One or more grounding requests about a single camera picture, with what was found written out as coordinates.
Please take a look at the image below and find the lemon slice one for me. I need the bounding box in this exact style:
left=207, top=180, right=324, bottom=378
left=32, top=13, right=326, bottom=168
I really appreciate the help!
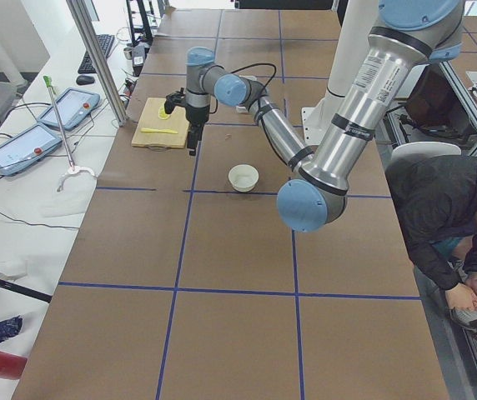
left=158, top=107, right=171, bottom=120

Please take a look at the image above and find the black computer mouse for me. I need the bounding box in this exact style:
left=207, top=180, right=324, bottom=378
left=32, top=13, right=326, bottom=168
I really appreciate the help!
left=76, top=74, right=95, bottom=86

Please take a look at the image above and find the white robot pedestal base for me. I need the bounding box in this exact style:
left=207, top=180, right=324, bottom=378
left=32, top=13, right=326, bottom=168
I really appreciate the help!
left=302, top=0, right=379, bottom=146

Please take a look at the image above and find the person in black jacket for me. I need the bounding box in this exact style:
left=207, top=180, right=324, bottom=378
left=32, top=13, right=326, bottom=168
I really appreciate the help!
left=386, top=155, right=477, bottom=340

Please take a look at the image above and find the yellow plastic knife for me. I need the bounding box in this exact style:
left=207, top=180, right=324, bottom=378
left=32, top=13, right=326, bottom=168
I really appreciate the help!
left=140, top=127, right=178, bottom=134

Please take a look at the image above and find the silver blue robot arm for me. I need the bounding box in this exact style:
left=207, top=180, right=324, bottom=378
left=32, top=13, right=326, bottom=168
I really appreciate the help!
left=181, top=1, right=464, bottom=232

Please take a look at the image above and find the grabber reach tool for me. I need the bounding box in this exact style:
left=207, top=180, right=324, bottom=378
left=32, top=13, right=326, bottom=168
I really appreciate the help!
left=43, top=75, right=98, bottom=193

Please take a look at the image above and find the clear plastic egg box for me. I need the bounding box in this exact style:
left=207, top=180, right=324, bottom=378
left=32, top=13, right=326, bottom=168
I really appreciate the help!
left=235, top=106, right=249, bottom=113

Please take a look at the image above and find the bamboo cutting board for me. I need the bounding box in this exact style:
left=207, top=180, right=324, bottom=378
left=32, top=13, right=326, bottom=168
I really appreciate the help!
left=131, top=97, right=188, bottom=149

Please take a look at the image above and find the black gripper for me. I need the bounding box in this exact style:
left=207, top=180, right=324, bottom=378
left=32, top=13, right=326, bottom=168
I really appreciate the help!
left=185, top=105, right=209, bottom=156

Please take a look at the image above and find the teach pendant far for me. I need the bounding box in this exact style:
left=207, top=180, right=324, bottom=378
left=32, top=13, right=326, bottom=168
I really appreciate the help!
left=37, top=87, right=101, bottom=131

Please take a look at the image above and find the aluminium frame post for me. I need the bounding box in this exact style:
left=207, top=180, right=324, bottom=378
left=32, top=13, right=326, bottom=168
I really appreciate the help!
left=66, top=0, right=128, bottom=127

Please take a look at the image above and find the black keyboard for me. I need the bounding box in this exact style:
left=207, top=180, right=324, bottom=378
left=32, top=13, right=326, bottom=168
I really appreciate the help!
left=77, top=33, right=116, bottom=75

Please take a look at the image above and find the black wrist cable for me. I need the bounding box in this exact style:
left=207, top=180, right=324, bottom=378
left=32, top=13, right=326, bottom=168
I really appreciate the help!
left=208, top=62, right=277, bottom=114

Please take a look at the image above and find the white bowl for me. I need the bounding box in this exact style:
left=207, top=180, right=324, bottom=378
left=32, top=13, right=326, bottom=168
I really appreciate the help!
left=228, top=164, right=259, bottom=193

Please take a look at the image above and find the teach pendant near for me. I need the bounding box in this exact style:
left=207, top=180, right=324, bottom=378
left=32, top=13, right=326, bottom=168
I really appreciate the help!
left=0, top=122, right=62, bottom=177

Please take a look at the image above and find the teach pendant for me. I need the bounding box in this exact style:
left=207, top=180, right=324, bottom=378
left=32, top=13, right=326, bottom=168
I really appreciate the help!
left=0, top=122, right=62, bottom=177
left=37, top=87, right=101, bottom=131

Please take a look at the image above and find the white chair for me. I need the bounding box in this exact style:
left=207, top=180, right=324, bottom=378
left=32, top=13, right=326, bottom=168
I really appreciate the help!
left=386, top=142, right=462, bottom=172

